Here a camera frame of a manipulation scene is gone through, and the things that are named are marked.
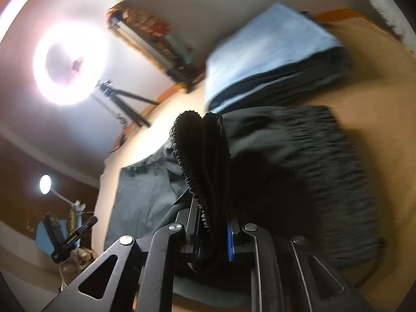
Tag patterned cloth on chair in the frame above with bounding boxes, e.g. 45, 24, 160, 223
66, 206, 78, 235

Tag folded silver tripod stand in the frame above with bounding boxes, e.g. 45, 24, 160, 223
106, 1, 203, 93

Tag small desk lamp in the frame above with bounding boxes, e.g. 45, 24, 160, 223
38, 174, 86, 213

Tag black tripod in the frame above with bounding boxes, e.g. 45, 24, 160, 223
96, 80, 159, 127

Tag folded light blue cloth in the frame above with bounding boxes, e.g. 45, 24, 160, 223
204, 3, 352, 113

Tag ring light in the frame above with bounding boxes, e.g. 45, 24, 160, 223
32, 19, 111, 106

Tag blue round chair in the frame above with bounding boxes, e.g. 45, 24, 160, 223
35, 217, 69, 255

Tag left gloved hand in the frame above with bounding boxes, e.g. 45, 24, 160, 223
71, 246, 95, 271

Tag dark green pants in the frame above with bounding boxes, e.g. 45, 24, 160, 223
103, 105, 384, 308

